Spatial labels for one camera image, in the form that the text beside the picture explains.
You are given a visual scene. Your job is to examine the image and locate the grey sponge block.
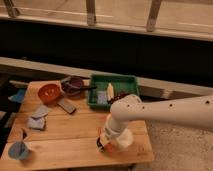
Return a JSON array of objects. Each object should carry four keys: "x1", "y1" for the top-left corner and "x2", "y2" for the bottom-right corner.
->
[{"x1": 58, "y1": 98, "x2": 76, "y2": 114}]

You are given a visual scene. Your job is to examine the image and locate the green plastic tray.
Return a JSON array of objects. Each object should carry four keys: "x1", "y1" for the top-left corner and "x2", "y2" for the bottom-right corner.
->
[{"x1": 87, "y1": 75, "x2": 139, "y2": 110}]

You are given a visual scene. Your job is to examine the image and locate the orange red pepper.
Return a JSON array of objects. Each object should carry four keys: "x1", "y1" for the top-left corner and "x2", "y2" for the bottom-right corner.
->
[{"x1": 104, "y1": 144, "x2": 114, "y2": 153}]

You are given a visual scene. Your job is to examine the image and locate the blue plastic cup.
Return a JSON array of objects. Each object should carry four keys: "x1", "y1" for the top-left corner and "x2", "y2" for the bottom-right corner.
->
[{"x1": 8, "y1": 141, "x2": 29, "y2": 160}]

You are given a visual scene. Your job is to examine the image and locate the upper grey cloth piece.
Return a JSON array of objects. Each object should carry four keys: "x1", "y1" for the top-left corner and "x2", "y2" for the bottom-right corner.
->
[{"x1": 31, "y1": 105, "x2": 50, "y2": 119}]

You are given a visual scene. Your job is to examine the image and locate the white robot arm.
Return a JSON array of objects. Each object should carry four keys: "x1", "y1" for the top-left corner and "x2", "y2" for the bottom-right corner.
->
[{"x1": 97, "y1": 94, "x2": 213, "y2": 149}]

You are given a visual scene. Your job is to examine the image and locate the lower grey cloth piece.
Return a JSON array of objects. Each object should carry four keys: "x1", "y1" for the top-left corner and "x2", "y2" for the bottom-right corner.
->
[{"x1": 27, "y1": 117, "x2": 45, "y2": 130}]

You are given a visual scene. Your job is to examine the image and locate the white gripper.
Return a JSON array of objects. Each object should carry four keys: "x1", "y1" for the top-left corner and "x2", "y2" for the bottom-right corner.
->
[{"x1": 98, "y1": 122, "x2": 126, "y2": 146}]

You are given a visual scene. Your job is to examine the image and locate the dark grape bunch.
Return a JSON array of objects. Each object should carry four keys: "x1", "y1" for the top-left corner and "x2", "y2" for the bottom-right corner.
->
[{"x1": 107, "y1": 91, "x2": 130, "y2": 104}]

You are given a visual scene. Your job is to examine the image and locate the grey cloth piece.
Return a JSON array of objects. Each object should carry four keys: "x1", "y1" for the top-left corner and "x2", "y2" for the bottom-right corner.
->
[
  {"x1": 31, "y1": 105, "x2": 50, "y2": 119},
  {"x1": 27, "y1": 117, "x2": 45, "y2": 130}
]

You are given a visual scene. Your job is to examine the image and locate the white plastic cup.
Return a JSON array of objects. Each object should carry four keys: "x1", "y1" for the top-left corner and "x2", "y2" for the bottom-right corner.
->
[{"x1": 116, "y1": 128, "x2": 133, "y2": 149}]

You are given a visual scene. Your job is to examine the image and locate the blue cloth beside table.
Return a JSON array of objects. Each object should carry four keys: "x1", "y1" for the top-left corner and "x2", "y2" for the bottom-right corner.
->
[{"x1": 9, "y1": 89, "x2": 26, "y2": 103}]

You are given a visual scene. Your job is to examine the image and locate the small metal cup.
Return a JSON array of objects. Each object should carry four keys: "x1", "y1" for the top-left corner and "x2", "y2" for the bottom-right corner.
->
[{"x1": 96, "y1": 137, "x2": 105, "y2": 151}]

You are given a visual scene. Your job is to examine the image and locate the blue cloth in tray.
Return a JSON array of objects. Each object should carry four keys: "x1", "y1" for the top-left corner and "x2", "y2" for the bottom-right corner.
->
[{"x1": 97, "y1": 91, "x2": 107, "y2": 104}]

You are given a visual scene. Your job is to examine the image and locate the yellow banana toy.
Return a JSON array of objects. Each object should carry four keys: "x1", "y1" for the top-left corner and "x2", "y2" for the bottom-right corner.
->
[{"x1": 107, "y1": 83, "x2": 114, "y2": 101}]

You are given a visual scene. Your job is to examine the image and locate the orange plastic bowl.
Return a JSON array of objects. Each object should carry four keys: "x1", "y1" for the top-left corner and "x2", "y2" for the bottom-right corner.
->
[{"x1": 38, "y1": 84, "x2": 61, "y2": 104}]

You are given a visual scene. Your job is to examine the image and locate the black spoon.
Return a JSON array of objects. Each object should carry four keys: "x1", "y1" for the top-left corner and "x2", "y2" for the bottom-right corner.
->
[{"x1": 66, "y1": 86, "x2": 97, "y2": 93}]

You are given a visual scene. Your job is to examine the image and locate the dark purple bowl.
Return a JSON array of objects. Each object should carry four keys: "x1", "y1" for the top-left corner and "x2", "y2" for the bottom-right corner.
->
[{"x1": 60, "y1": 76, "x2": 84, "y2": 96}]

